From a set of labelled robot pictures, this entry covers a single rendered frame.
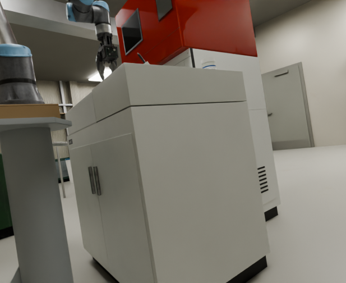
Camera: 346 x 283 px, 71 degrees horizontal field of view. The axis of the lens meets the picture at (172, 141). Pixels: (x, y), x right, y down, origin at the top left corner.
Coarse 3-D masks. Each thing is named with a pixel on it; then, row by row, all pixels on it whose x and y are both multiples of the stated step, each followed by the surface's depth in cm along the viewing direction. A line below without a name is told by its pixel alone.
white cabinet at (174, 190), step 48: (96, 144) 111; (144, 144) 82; (192, 144) 94; (240, 144) 111; (96, 192) 120; (144, 192) 80; (192, 192) 92; (240, 192) 108; (96, 240) 130; (144, 240) 84; (192, 240) 90; (240, 240) 105
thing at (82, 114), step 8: (88, 96) 113; (80, 104) 125; (88, 104) 115; (72, 112) 139; (80, 112) 126; (88, 112) 116; (72, 120) 141; (80, 120) 128; (88, 120) 118; (72, 128) 143; (80, 128) 130
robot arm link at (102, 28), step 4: (100, 24) 112; (104, 24) 112; (96, 28) 113; (100, 28) 112; (104, 28) 112; (108, 28) 114; (96, 32) 113; (100, 32) 112; (104, 32) 113; (108, 32) 113
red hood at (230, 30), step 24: (144, 0) 168; (168, 0) 147; (192, 0) 150; (216, 0) 163; (240, 0) 179; (120, 24) 201; (144, 24) 172; (168, 24) 150; (192, 24) 148; (216, 24) 161; (240, 24) 176; (120, 48) 206; (144, 48) 176; (168, 48) 153; (216, 48) 159; (240, 48) 173
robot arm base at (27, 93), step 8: (8, 80) 81; (16, 80) 82; (24, 80) 83; (32, 80) 86; (0, 88) 82; (8, 88) 81; (16, 88) 81; (24, 88) 83; (32, 88) 85; (0, 96) 81; (8, 96) 80; (16, 96) 81; (24, 96) 82; (32, 96) 84; (40, 96) 89
